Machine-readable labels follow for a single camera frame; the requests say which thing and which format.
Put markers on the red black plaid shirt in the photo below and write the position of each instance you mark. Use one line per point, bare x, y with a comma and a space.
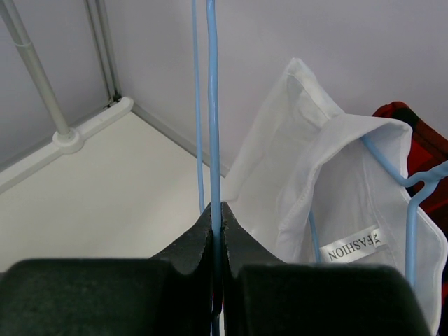
428, 149

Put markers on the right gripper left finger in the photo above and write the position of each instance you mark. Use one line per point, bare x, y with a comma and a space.
169, 293

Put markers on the light blue hanger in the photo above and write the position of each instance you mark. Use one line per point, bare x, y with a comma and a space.
215, 159

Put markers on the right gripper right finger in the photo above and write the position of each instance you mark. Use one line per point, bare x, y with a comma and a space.
264, 296

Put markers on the white shirt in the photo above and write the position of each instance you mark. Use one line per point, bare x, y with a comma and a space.
305, 185

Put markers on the left rack upright pole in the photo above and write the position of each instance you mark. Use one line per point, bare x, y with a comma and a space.
27, 51

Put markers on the blue hanger under white shirt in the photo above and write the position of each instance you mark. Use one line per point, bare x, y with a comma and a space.
430, 180

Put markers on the white rack foot bar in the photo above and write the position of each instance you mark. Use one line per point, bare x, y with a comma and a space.
60, 146

